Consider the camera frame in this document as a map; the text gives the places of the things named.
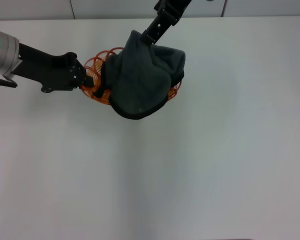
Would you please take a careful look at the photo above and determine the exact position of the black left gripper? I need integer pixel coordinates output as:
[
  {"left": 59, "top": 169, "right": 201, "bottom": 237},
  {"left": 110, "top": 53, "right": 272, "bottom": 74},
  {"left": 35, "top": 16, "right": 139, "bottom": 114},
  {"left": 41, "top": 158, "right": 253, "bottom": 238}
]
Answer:
[{"left": 10, "top": 42, "right": 94, "bottom": 94}]

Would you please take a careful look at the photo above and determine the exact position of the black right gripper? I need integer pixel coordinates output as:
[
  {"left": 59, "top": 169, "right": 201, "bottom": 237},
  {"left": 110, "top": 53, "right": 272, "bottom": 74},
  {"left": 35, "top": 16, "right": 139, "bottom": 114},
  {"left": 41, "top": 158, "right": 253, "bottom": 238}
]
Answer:
[{"left": 140, "top": 0, "right": 192, "bottom": 45}]

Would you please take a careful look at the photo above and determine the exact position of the orange plastic woven basket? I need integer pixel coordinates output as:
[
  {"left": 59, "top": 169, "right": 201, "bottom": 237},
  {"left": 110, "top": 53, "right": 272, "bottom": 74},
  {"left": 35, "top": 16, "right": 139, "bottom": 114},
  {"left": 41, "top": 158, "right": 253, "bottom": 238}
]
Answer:
[{"left": 80, "top": 46, "right": 183, "bottom": 109}]

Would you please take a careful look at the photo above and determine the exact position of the dark grey towel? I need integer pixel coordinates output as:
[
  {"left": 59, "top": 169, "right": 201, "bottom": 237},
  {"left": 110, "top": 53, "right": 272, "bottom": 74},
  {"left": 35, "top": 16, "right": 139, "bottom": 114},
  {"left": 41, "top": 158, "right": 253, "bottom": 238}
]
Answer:
[{"left": 92, "top": 29, "right": 187, "bottom": 121}]

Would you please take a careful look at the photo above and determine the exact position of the black cable with silver plug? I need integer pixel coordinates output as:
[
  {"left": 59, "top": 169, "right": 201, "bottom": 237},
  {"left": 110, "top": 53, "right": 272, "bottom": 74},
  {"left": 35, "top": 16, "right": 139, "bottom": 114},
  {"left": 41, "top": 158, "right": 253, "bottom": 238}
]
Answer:
[{"left": 0, "top": 76, "right": 19, "bottom": 89}]

